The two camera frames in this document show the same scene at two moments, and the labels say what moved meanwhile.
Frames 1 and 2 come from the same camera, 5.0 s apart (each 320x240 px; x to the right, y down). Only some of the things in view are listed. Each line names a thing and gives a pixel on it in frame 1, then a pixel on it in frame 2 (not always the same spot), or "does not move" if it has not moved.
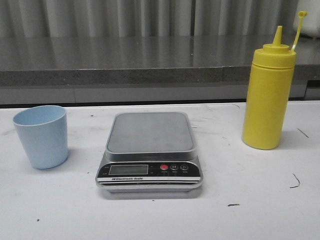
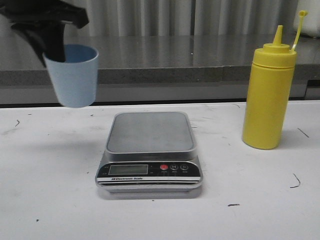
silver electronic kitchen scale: (150, 152) does not move
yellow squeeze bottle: (269, 91) does not move
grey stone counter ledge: (142, 70) does not move
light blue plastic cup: (43, 130) to (75, 79)
